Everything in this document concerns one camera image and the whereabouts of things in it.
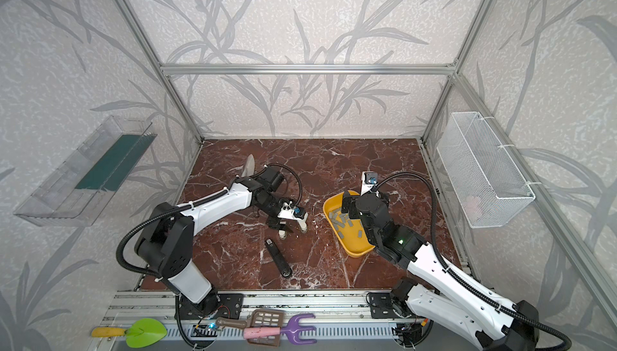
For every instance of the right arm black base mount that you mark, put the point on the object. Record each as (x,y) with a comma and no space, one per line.
(392,304)

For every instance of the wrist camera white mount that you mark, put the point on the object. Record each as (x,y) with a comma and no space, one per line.
(290,211)
(369,181)

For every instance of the white wire mesh basket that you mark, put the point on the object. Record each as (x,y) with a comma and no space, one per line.
(479,164)

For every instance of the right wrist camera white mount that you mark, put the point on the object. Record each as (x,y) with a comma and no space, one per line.
(369,181)

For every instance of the green toy shovel yellow handle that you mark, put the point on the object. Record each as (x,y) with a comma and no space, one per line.
(142,333)

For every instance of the grey staple strips pile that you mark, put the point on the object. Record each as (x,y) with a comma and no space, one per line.
(343,225)

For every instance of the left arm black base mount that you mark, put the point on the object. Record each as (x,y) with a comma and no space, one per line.
(226,305)

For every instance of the pink object in basket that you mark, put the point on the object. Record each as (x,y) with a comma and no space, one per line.
(473,209)

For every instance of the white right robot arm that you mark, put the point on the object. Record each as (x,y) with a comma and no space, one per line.
(458,302)

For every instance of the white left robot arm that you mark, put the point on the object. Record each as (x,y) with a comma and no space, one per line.
(166,239)

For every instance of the grey toy trowel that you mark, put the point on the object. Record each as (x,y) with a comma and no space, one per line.
(248,168)

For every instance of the brown toy spatula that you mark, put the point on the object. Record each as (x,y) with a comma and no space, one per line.
(258,318)

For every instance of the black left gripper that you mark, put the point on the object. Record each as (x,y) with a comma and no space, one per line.
(283,221)

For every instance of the clear plastic wall bin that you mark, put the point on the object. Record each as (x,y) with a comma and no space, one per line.
(77,192)

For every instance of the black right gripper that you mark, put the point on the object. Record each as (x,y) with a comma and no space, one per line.
(352,204)

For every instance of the yellow plastic tray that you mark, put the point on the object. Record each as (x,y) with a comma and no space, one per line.
(354,247)

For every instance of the purple toy fork pink handle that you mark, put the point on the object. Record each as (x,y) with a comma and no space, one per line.
(292,330)

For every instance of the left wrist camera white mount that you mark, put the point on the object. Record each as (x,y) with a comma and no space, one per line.
(290,211)

